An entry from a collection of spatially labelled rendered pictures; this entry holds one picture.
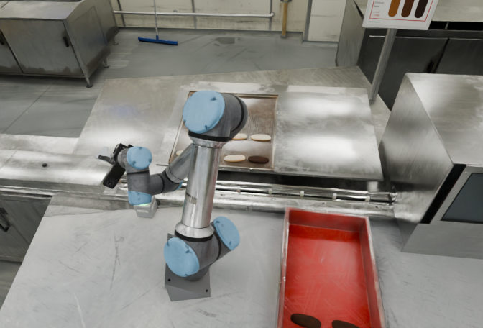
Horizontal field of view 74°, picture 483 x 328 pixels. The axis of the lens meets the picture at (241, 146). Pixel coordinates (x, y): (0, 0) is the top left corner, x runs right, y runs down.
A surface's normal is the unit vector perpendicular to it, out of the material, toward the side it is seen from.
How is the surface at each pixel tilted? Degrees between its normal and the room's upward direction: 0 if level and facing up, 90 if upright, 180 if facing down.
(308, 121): 10
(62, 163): 0
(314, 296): 0
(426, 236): 90
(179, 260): 64
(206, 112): 49
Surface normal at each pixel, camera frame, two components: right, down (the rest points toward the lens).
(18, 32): -0.11, 0.67
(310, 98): -0.04, -0.62
